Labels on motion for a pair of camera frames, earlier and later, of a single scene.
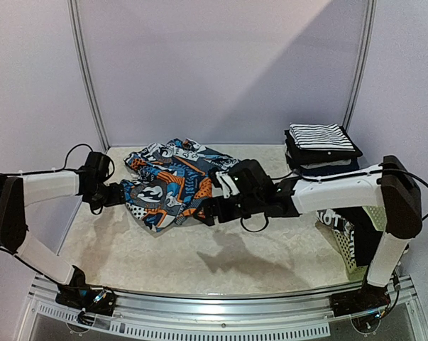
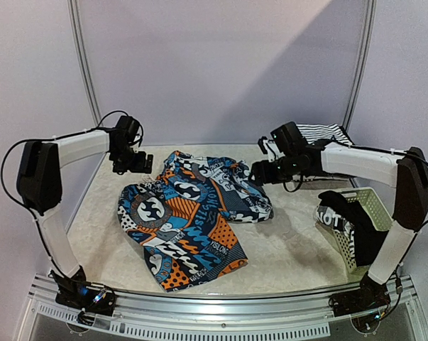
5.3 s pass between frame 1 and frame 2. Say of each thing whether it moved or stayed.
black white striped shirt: stayed
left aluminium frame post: stayed
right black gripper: moved
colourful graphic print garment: moved
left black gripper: moved
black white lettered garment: stayed
